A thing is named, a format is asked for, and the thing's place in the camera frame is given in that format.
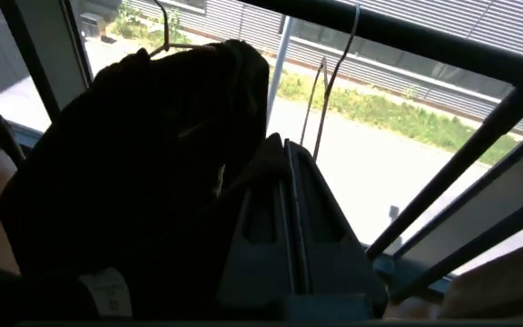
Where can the window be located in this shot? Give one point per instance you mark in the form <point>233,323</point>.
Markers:
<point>48,54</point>

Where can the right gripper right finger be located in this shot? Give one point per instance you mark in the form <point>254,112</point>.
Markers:
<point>338,268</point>

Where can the black clothes rack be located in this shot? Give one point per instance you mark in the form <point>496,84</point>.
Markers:
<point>425,41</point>

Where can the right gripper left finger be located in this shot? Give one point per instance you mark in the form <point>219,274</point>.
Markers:
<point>252,268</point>

